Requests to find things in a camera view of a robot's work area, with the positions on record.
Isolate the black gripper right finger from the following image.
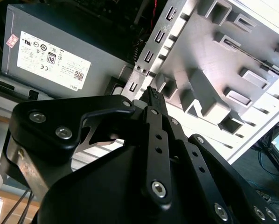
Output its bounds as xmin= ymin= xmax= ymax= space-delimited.
xmin=154 ymin=88 xmax=279 ymax=224

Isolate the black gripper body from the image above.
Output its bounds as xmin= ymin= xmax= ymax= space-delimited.
xmin=38 ymin=140 xmax=215 ymax=224

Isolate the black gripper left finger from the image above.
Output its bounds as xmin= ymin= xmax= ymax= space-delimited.
xmin=8 ymin=86 xmax=173 ymax=205

